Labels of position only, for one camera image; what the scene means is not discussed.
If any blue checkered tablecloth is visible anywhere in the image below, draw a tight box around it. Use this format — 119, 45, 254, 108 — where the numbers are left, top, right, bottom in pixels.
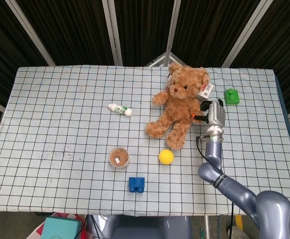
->
0, 65, 290, 217

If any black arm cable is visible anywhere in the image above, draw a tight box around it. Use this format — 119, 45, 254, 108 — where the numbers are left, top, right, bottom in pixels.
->
195, 135, 235, 239

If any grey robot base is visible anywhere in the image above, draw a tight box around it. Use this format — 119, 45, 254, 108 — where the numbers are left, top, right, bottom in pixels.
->
102, 215, 193, 239

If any yellow ball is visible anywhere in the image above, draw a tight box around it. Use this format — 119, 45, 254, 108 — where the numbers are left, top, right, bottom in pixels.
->
158, 149, 175, 165

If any teal box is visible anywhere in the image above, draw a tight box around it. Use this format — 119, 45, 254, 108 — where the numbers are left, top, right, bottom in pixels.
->
40, 216, 83, 239

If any white metal frame stand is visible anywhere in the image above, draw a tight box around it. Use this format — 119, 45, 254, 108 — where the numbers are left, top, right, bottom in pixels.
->
144, 51, 185, 68

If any blue toy building block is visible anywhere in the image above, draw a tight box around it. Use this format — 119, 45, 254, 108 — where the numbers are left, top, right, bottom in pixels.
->
128, 177, 146, 193

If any small white bottle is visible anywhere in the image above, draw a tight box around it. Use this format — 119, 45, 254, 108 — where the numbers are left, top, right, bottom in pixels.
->
107, 103, 133, 117

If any white barcode hang tag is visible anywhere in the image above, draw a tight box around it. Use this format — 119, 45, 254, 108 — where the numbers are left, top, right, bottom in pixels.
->
198, 81, 215, 100

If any green toy building block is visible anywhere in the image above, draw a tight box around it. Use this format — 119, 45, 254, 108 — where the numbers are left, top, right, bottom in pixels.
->
223, 88, 240, 106

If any brown teddy bear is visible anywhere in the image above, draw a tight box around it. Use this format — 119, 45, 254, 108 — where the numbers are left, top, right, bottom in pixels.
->
145, 62, 211, 150

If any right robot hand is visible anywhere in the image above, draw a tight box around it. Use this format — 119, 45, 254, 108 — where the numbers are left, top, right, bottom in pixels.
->
191, 98, 226, 128

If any brown filled plastic cup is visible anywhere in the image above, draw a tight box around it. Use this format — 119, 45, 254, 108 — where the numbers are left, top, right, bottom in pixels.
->
109, 147, 130, 170

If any grey shoe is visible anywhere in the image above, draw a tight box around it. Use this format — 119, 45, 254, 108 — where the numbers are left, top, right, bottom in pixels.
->
227, 225, 250, 239

